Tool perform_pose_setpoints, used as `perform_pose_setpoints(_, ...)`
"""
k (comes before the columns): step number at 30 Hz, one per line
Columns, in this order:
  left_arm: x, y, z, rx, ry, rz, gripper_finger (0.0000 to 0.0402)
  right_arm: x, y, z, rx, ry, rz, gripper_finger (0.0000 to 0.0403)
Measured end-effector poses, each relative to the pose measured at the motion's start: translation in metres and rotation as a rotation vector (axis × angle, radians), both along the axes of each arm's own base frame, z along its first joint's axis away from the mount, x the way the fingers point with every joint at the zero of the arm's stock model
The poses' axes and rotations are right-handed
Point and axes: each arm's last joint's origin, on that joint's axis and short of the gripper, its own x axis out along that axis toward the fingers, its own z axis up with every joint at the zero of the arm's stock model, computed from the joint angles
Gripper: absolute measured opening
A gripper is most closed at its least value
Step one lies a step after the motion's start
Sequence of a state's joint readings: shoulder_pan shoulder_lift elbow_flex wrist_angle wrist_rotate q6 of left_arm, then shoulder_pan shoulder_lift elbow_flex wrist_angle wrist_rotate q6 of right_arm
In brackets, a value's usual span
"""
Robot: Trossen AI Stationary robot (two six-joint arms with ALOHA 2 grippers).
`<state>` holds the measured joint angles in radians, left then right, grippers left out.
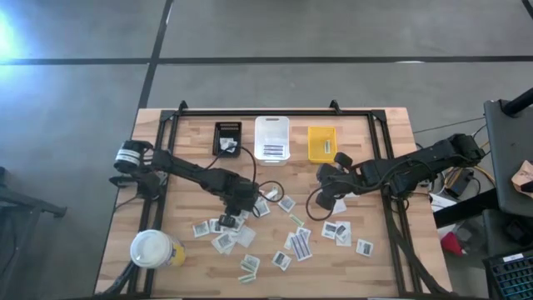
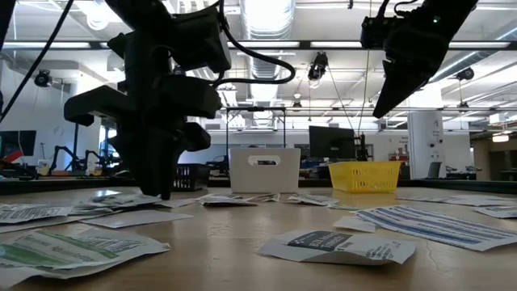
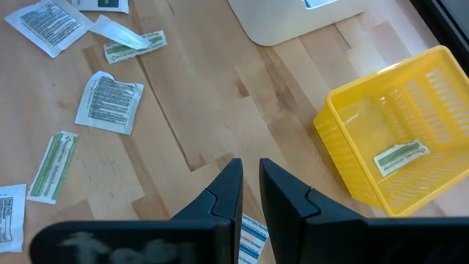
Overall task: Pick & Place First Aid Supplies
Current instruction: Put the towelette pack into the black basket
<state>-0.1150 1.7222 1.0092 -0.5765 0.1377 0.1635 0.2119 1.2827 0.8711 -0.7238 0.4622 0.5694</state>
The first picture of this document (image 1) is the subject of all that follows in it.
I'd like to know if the white paper box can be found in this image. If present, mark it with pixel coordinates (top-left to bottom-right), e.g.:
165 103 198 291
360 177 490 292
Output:
428 193 457 213

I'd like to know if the black metal stand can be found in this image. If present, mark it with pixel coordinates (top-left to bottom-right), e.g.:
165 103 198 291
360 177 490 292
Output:
0 166 67 300

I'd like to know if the red plastic object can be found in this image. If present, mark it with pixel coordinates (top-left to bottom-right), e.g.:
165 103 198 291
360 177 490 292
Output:
441 232 463 256

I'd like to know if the backlit black keyboard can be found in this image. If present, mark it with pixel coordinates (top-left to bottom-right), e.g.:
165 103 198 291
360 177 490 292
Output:
482 249 533 300

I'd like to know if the white plastic bin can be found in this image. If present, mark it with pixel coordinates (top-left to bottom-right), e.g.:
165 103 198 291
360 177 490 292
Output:
253 115 291 167

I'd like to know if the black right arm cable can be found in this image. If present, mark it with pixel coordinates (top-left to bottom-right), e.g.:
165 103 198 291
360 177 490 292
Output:
305 186 335 222

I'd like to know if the blue-striped bandage packet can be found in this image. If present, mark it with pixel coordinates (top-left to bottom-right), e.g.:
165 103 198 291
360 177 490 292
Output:
262 143 286 158
290 232 314 263

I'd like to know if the black round pole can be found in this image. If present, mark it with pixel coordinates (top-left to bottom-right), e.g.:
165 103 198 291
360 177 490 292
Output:
501 87 533 118

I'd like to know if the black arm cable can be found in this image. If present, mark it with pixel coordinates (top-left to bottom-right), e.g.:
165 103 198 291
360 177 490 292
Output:
212 144 286 204
305 186 335 222

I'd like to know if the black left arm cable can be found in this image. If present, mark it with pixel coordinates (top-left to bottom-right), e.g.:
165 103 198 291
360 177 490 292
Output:
212 144 286 204

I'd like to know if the yellow slotted plastic basket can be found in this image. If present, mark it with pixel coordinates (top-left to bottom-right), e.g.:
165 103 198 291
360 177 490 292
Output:
307 126 339 164

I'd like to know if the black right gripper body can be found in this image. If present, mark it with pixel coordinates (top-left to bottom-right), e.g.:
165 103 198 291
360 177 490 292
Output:
316 164 349 195

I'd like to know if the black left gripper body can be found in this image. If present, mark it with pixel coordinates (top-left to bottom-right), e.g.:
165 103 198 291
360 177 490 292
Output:
222 181 260 216

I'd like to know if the dark grey side table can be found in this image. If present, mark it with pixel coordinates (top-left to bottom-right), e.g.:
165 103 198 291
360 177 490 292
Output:
484 99 533 218

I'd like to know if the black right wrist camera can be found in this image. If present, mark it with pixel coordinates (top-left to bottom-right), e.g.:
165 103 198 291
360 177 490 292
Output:
315 190 337 211

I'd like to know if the black aluminium table frame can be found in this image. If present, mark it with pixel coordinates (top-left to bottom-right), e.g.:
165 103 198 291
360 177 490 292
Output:
99 99 451 299

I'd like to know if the brown cardboard piece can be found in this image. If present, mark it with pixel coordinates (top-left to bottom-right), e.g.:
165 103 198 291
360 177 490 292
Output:
511 160 533 199

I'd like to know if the disinfecting wipes canister yellow label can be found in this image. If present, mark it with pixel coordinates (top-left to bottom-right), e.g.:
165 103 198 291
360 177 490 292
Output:
129 228 187 270

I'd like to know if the black power adapter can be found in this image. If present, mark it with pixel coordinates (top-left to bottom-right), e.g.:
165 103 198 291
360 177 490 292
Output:
447 168 474 199

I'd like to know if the black slotted plastic basket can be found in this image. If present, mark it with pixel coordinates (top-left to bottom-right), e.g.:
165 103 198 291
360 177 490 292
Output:
212 121 243 158

